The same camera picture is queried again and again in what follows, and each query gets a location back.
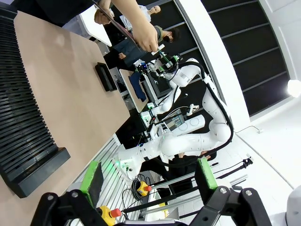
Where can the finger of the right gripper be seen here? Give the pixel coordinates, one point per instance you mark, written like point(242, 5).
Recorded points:
point(176, 58)
point(161, 68)

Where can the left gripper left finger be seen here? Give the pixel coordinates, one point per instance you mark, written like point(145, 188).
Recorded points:
point(89, 186)

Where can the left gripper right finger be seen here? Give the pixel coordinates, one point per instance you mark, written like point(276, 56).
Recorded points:
point(207, 181)

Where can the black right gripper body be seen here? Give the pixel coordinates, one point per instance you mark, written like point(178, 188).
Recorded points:
point(171, 64)

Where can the green PCB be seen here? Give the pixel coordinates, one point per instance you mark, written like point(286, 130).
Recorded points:
point(164, 57)

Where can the black tablet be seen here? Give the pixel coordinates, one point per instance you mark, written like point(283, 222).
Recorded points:
point(122, 28)

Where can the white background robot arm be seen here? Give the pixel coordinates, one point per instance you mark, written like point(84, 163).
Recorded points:
point(168, 99)

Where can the person's left forearm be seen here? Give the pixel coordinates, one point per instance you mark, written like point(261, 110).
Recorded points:
point(131, 14)

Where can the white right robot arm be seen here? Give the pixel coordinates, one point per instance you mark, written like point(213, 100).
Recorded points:
point(188, 143)

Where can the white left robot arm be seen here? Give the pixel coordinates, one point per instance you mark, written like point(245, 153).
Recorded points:
point(294, 207)

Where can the person's left hand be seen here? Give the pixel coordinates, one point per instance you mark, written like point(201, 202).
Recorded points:
point(148, 38)

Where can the person's right hand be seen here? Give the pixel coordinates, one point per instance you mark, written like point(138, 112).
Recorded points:
point(102, 16)

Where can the dark blue cloth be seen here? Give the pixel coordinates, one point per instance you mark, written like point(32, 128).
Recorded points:
point(138, 86)

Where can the black folded tripod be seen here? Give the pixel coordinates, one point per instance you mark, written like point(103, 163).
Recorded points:
point(235, 168)

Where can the yellow emergency stop button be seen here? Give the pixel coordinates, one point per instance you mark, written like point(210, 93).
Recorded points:
point(109, 213)
point(143, 188)

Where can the mannequin in plaid shirt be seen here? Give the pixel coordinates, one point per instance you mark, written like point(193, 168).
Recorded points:
point(152, 13)

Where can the small monitor screen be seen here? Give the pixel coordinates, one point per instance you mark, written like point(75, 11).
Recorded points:
point(175, 122)

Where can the short black rack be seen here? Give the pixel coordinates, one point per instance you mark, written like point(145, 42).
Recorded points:
point(105, 76)

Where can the white side table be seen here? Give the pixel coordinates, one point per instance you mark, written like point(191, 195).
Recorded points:
point(96, 28)

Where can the long black slotted rack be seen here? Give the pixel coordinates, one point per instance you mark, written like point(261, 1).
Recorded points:
point(21, 113)

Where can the person in black T-shirt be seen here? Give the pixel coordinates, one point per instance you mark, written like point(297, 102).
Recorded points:
point(58, 9)

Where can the round white lamp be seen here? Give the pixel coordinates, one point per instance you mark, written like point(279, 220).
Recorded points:
point(295, 88)

